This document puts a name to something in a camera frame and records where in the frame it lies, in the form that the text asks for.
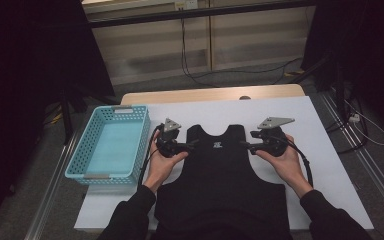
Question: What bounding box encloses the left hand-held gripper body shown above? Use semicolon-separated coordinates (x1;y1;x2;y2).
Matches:
154;118;189;158

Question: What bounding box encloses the yellow floor cable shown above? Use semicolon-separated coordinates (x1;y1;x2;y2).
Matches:
44;106;64;126

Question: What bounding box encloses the person's left hand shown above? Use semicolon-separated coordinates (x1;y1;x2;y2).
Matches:
142;131;189;194

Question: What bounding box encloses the black floor cable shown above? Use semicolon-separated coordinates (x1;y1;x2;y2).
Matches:
324;96;369;155

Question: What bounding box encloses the light blue plastic basket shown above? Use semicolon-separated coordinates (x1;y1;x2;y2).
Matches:
64;105;152;187

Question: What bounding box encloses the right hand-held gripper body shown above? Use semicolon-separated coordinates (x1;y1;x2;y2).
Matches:
249;116;296;158

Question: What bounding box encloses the black stand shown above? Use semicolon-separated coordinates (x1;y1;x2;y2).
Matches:
291;53;348;114
58;84;121;146

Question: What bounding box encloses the aluminium floor rail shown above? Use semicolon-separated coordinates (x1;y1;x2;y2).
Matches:
318;91;384;219
23;131;81;240

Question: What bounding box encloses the left hand-held gripper cable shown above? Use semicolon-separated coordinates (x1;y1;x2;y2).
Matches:
136;123;165;188

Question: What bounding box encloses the black curtain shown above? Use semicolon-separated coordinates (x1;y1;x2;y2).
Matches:
0;0;116;214
301;0;384;141

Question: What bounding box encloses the hand-held gripper cable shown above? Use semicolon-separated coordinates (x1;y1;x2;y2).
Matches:
284;134;314;188
136;123;165;188

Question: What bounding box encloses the white floor cable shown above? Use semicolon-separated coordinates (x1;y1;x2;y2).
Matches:
344;99;384;147

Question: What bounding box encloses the light wooden post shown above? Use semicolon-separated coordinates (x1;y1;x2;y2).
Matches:
207;0;214;71

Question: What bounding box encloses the person's right hand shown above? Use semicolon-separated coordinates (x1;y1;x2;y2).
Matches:
255;134;314;199

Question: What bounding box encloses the black horizontal bar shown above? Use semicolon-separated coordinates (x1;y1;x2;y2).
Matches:
86;0;318;29

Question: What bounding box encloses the black sleeveless shirt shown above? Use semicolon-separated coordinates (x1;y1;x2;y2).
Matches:
153;124;294;240

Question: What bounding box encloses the white table sheet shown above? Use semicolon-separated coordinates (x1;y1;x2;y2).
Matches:
73;95;375;233

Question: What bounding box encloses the white wall socket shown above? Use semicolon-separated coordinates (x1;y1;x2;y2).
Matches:
174;0;199;11

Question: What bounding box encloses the right hand-held gripper cable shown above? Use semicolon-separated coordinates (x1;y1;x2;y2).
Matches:
284;134;314;188

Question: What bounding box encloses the small yellow floor item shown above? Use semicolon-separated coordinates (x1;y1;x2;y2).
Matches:
284;68;305;77

